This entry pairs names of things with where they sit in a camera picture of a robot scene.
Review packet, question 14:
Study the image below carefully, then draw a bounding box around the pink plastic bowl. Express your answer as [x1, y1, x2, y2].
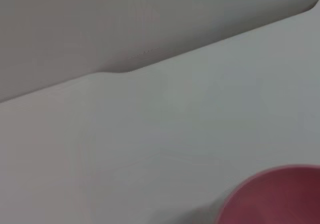
[216, 164, 320, 224]

